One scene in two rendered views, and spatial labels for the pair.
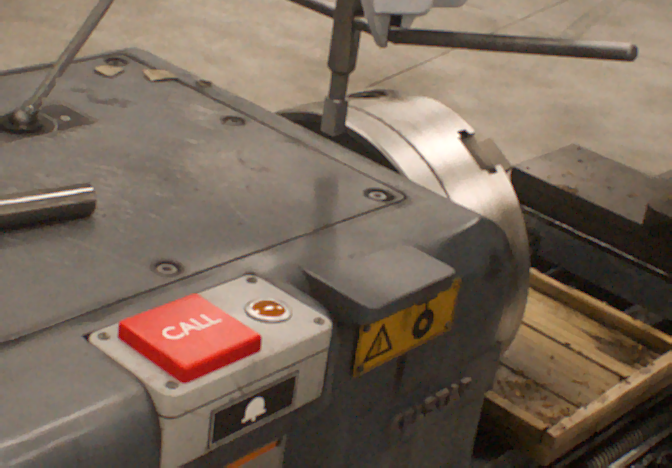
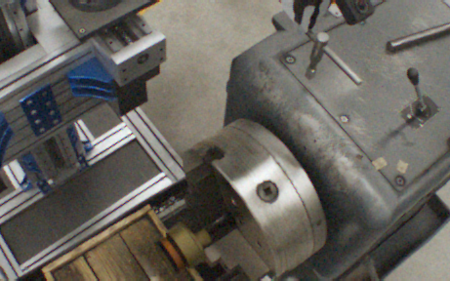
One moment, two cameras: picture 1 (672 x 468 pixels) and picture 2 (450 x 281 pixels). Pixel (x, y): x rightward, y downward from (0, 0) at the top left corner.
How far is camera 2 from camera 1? 1.55 m
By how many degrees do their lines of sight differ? 93
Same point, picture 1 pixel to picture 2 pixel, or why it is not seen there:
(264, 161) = (332, 83)
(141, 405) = not seen: outside the picture
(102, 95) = (399, 140)
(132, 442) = not seen: outside the picture
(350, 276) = not seen: hidden behind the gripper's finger
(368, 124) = (275, 146)
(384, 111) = (265, 161)
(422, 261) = (282, 20)
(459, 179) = (228, 136)
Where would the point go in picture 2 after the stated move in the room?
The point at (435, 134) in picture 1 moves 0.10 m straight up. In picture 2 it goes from (238, 150) to (244, 120)
